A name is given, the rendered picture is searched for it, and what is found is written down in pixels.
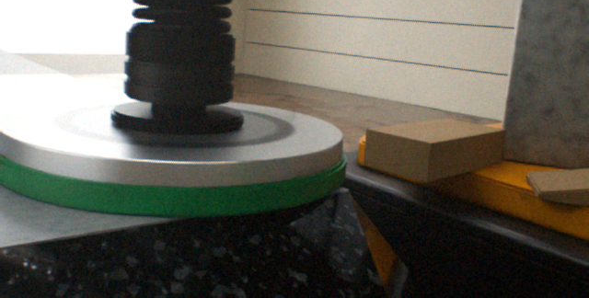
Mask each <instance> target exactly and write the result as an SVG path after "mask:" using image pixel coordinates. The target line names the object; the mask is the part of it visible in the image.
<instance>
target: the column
mask: <svg viewBox="0 0 589 298"><path fill-rule="evenodd" d="M502 128H503V129H505V130H506V134H505V141H504V148H503V155H502V160H508V161H515V162H522V163H528V164H535V165H542V166H554V167H562V168H569V169H579V168H589V0H519V3H518V9H517V17H515V24H514V37H513V45H512V52H511V60H510V66H509V74H508V81H507V88H506V95H505V103H504V110H503V117H502Z"/></svg>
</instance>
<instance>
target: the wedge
mask: <svg viewBox="0 0 589 298"><path fill-rule="evenodd" d="M525 179H526V180H527V182H528V183H529V185H531V187H532V188H533V191H534V192H535V193H536V195H537V197H538V198H539V199H540V200H541V201H555V202H564V204H572V205H581V206H588V207H589V168H579V169H564V170H550V171H535V172H528V173H527V175H526V177H525Z"/></svg>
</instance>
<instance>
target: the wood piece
mask: <svg viewBox="0 0 589 298"><path fill-rule="evenodd" d="M505 134H506V130H505V129H503V128H496V127H491V126H487V125H480V124H476V123H470V122H465V121H460V120H450V119H440V120H426V121H419V122H411V123H403V124H396V125H388V126H381V127H374V128H367V129H366V134H365V143H364V166H370V167H374V168H377V169H381V170H386V171H388V172H392V174H395V175H400V176H403V177H406V178H414V179H417V180H420V181H423V182H430V181H434V180H436V179H440V178H448V177H452V176H454V175H459V173H463V172H467V171H470V170H474V169H478V168H482V167H485V166H493V165H496V164H500V163H501V162H502V155H503V148H504V141H505Z"/></svg>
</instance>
